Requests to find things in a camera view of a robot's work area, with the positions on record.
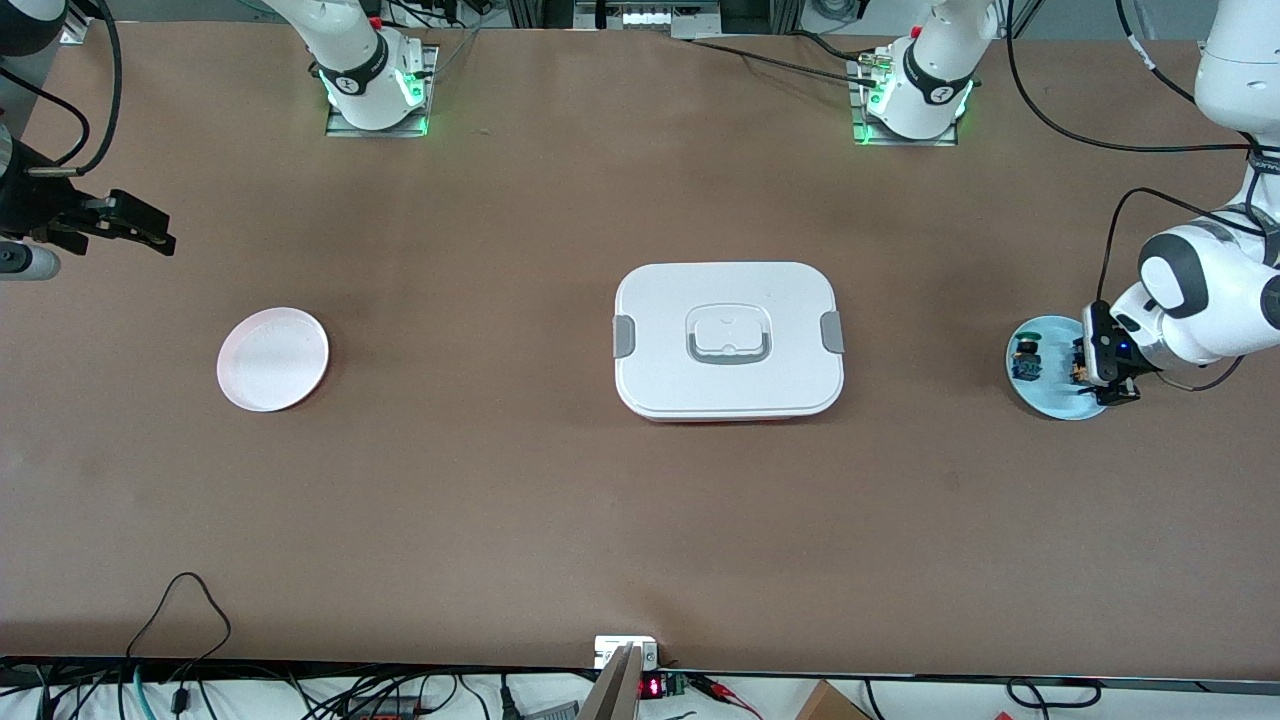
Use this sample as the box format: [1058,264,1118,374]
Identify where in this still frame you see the light blue round plate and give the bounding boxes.
[1005,315,1113,421]

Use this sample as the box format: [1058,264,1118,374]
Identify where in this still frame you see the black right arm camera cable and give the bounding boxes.
[0,62,94,169]

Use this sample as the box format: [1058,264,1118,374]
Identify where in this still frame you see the white metal bracket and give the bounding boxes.
[594,636,659,669]

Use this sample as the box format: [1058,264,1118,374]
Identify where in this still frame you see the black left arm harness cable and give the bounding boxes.
[1005,0,1263,155]

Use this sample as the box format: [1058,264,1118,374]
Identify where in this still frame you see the black floor cable loop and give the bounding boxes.
[1005,678,1103,709]

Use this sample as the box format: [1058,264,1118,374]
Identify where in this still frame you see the white lunch box grey clips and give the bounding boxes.
[612,262,846,423]

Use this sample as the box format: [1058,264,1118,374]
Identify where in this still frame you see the aluminium profile beam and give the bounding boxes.
[578,645,646,720]

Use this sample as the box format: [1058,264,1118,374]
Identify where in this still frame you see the black left arm gripper cable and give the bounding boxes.
[1096,188,1273,313]

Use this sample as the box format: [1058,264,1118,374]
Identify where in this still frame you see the brown cardboard box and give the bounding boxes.
[795,680,873,720]

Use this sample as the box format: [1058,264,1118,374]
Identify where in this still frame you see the black cable to arm base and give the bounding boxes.
[685,30,881,86]

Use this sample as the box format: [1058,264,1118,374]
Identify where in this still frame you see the red wire pair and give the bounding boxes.
[695,675,763,719]

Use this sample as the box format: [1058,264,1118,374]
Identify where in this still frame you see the black arm gripper cable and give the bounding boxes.
[28,0,126,179]
[1096,188,1273,313]

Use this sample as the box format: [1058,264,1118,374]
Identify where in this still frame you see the blue and black switch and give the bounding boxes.
[1008,335,1045,385]

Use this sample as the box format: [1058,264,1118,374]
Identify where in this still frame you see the thin black looped cable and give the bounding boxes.
[125,572,233,691]

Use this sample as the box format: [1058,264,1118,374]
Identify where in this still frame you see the black right arm gripper cable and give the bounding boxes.
[28,0,126,179]

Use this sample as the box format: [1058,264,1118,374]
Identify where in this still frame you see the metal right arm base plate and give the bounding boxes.
[325,45,439,139]

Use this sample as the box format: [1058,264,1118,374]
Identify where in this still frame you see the silver metal bracket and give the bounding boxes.
[573,0,723,39]

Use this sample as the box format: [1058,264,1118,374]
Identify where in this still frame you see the pink round plate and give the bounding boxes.
[216,307,330,413]

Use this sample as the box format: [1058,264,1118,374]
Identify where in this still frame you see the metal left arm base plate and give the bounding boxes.
[850,55,959,148]

